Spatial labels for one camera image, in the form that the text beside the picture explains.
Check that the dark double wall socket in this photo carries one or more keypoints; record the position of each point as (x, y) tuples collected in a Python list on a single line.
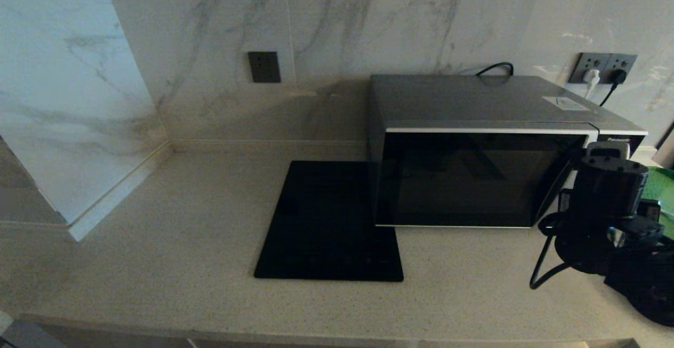
[(602, 62)]

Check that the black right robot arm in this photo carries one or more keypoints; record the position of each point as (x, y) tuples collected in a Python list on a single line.
[(642, 285)]

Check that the black induction cooktop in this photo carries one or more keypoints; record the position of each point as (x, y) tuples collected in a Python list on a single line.
[(326, 221)]

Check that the silver microwave oven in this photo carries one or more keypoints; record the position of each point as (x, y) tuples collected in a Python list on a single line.
[(474, 100)]

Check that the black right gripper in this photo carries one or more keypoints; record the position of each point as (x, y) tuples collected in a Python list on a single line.
[(608, 190)]

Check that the green plastic tray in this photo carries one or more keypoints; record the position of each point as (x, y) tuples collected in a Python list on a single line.
[(661, 190)]

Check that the white power plug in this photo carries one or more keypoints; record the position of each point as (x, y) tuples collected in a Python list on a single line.
[(591, 77)]

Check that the dark glass microwave door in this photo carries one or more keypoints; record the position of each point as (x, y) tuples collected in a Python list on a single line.
[(463, 179)]

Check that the white label sticker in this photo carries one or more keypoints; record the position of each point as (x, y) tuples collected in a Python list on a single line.
[(566, 103)]

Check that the black power plug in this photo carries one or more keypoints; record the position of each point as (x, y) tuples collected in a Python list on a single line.
[(618, 77)]

